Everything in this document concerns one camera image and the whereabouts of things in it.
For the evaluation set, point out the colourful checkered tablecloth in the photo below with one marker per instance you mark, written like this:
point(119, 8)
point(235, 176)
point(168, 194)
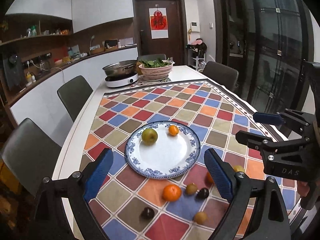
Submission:
point(158, 186)

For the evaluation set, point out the dark wooden door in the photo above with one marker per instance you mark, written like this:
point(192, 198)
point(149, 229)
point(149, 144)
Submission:
point(174, 46)

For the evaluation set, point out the white induction cooker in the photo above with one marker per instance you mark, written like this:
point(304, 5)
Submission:
point(121, 81)

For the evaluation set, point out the large yellow pear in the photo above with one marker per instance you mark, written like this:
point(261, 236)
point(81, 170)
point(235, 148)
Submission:
point(238, 168)

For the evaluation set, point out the dark plum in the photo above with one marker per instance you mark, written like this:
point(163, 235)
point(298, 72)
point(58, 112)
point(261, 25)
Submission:
point(203, 193)
point(147, 213)

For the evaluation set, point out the pink basket with greens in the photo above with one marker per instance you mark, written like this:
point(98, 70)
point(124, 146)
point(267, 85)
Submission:
point(155, 70)

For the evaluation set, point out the near grey chair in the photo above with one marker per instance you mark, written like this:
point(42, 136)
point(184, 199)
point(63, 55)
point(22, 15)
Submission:
point(30, 155)

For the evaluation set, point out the green pear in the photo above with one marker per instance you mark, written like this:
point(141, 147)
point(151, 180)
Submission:
point(149, 136)

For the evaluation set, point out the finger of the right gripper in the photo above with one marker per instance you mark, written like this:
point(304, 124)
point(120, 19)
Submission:
point(252, 140)
point(269, 119)

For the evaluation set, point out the blue white porcelain plate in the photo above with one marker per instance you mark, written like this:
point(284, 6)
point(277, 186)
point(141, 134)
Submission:
point(169, 157)

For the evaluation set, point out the right side grey chair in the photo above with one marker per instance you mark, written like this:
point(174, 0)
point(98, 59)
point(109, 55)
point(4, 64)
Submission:
point(222, 74)

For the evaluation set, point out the steel pot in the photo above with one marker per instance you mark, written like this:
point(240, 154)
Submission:
point(120, 68)

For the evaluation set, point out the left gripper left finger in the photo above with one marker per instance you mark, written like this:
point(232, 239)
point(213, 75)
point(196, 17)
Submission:
point(85, 186)

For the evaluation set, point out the red white door poster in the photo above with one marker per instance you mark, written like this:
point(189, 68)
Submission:
point(158, 23)

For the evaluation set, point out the end grey chair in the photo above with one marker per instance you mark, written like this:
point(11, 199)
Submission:
point(151, 57)

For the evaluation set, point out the operator hand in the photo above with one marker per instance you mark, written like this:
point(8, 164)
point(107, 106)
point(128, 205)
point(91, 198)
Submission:
point(303, 188)

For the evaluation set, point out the far grey chair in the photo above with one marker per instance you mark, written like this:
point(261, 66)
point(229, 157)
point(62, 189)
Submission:
point(74, 95)

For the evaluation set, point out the brown kiwi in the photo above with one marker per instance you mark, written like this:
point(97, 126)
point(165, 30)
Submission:
point(200, 218)
point(191, 189)

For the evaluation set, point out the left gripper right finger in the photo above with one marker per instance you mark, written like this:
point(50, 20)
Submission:
point(235, 187)

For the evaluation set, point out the large mandarin orange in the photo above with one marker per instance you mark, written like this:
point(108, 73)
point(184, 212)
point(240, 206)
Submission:
point(171, 193)

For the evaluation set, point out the black wall appliance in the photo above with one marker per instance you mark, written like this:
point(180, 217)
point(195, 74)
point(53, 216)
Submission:
point(13, 71)

